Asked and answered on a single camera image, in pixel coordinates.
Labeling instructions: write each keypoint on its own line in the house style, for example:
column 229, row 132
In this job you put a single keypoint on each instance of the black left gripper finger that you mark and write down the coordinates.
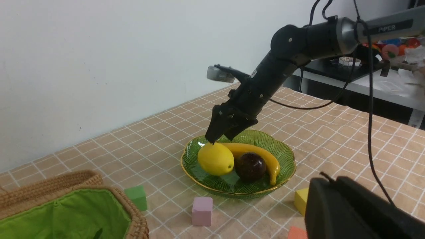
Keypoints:
column 341, row 208

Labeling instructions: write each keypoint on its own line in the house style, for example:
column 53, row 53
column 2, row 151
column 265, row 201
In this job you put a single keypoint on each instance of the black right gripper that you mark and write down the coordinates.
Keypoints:
column 241, row 110

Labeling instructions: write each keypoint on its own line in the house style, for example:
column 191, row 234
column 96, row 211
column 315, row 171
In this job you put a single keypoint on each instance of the yellow banana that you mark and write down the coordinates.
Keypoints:
column 272, row 164

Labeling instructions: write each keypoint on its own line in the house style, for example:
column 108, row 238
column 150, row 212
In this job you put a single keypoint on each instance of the yellow lemon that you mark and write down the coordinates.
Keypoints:
column 216, row 159

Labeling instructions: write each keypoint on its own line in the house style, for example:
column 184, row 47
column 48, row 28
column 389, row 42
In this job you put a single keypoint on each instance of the dark purple mangosteen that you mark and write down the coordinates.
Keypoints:
column 250, row 167

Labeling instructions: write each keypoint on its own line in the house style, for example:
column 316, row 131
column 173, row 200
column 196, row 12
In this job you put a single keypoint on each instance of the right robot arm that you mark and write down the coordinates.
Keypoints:
column 292, row 47

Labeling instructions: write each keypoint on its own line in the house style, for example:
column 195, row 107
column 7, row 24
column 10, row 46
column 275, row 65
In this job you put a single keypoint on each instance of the yellow foam cube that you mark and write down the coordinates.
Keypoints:
column 300, row 200

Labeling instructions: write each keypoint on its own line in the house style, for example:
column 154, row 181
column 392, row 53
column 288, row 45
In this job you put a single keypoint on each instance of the orange foam cube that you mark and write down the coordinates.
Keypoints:
column 297, row 233

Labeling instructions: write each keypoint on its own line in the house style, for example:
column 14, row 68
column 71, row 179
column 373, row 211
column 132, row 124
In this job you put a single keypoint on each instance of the pink foam cube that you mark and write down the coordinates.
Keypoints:
column 202, row 210

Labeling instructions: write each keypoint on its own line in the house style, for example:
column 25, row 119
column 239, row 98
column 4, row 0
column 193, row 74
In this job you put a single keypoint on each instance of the beige grid tablecloth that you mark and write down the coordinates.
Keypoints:
column 147, row 152

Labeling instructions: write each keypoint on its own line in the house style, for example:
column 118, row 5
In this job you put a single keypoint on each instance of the green foam cube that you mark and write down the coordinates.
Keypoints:
column 138, row 197

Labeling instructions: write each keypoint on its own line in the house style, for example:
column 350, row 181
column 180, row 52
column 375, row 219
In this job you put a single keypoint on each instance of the white side table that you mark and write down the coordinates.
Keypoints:
column 398, row 93

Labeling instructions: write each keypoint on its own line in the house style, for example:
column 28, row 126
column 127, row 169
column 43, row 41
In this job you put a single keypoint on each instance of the green basket liner cloth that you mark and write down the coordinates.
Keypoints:
column 82, row 214

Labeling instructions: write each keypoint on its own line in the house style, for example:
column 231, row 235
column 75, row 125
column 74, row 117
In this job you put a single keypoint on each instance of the colourful toy pile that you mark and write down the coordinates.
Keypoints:
column 398, row 52

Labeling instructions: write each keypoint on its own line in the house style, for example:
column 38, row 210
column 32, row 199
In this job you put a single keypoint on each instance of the woven wicker basket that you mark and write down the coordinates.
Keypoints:
column 36, row 194

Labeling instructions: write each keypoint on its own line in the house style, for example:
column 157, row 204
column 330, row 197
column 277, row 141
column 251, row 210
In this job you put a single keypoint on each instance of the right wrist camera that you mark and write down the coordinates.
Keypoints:
column 225, row 74

